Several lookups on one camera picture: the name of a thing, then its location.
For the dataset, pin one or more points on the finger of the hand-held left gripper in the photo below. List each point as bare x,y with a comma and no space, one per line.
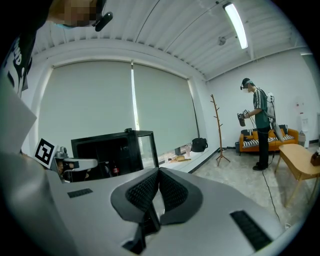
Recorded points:
86,163

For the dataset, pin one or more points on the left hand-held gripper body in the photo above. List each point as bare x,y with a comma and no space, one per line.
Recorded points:
45,152

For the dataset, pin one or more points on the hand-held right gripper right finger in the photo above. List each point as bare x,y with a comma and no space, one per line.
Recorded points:
177,195

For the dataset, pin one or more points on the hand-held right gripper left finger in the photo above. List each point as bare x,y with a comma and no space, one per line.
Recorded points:
140,195

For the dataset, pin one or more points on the black glass-door fridge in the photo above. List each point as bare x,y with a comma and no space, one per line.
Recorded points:
110,150

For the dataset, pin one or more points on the dark soda bottle red label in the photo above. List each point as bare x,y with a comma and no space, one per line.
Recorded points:
115,170

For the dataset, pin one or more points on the black bag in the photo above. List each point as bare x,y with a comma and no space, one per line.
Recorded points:
199,145

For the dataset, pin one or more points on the wide grey roller blind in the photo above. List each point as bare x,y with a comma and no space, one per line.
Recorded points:
87,105

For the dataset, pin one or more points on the wooden coat rack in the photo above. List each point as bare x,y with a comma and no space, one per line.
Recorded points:
219,130

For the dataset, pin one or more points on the black leaning pole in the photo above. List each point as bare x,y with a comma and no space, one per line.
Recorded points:
195,117

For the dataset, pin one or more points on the narrow grey roller blind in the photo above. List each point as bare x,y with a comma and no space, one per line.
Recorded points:
162,107

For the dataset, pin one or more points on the striped cushion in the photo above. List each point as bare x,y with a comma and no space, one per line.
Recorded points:
250,143

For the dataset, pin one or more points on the black printed t-shirt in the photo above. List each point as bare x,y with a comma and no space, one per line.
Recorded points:
22,50

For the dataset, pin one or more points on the orange sofa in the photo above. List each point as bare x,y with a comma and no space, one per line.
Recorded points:
282,143

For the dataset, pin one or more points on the light wooden table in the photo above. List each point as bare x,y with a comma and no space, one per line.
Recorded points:
297,160

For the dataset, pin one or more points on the wooden tissue box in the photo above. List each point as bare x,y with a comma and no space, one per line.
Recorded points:
315,158

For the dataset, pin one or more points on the white water dispenser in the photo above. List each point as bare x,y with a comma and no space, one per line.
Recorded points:
303,125

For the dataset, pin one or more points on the round ceiling fixture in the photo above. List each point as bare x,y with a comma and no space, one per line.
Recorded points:
222,40

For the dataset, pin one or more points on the long ceiling light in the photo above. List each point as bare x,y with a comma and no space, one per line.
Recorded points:
236,25

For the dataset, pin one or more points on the black head-mounted camera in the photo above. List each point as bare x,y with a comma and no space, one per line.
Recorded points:
103,22

